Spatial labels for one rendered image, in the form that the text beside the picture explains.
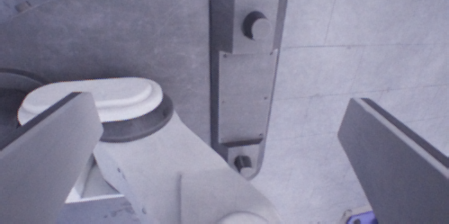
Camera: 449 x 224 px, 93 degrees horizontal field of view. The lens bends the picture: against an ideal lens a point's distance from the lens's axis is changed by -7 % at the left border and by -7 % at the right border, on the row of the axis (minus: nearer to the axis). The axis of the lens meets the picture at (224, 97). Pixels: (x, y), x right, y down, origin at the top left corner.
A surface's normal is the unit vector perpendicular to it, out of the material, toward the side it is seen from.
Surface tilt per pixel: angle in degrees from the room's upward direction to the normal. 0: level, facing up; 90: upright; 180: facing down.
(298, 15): 0
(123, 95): 90
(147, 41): 0
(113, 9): 0
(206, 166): 90
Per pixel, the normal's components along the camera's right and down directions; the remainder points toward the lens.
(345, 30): 0.20, 0.51
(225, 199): -0.06, -0.99
